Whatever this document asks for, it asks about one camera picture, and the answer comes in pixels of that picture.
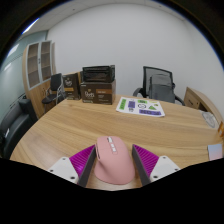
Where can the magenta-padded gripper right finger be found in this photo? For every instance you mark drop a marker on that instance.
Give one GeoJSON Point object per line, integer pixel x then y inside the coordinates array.
{"type": "Point", "coordinates": [150, 161]}

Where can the pink computer mouse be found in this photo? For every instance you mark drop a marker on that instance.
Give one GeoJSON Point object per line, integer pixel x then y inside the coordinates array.
{"type": "Point", "coordinates": [114, 163]}

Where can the white sheet with coloured prints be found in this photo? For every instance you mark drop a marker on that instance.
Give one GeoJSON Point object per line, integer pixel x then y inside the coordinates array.
{"type": "Point", "coordinates": [140, 106]}

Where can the wooden side desk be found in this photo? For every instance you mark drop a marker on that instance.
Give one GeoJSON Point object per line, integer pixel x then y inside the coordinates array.
{"type": "Point", "coordinates": [196, 100]}

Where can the black leather sofa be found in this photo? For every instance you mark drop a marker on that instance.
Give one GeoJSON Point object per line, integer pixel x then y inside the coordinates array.
{"type": "Point", "coordinates": [15, 123]}

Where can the black box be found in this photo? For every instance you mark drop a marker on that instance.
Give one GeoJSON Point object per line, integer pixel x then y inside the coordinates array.
{"type": "Point", "coordinates": [98, 74]}

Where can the black mesh office chair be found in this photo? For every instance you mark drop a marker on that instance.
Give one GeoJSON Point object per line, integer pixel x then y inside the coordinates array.
{"type": "Point", "coordinates": [146, 75]}

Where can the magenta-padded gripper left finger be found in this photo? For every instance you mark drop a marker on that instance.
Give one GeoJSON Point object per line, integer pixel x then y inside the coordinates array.
{"type": "Point", "coordinates": [78, 163]}

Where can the grey backpack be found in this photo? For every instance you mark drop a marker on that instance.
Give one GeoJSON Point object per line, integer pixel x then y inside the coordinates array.
{"type": "Point", "coordinates": [161, 88]}

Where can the wooden shelf cabinet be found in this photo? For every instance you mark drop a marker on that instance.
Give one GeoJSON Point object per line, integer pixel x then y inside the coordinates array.
{"type": "Point", "coordinates": [35, 91]}

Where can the small black visitor chair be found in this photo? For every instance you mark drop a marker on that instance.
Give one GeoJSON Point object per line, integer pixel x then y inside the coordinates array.
{"type": "Point", "coordinates": [55, 85]}

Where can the tall brown cardboard box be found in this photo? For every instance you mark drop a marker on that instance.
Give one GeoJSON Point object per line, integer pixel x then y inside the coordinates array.
{"type": "Point", "coordinates": [71, 86]}

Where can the pink and blue mouse pad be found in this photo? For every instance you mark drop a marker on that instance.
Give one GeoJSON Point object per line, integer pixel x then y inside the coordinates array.
{"type": "Point", "coordinates": [215, 152]}

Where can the wide brown cardboard box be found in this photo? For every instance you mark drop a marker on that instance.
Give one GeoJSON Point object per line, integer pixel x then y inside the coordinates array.
{"type": "Point", "coordinates": [98, 93]}

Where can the ceiling light panel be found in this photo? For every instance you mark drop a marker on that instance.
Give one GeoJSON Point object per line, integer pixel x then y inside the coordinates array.
{"type": "Point", "coordinates": [30, 26]}

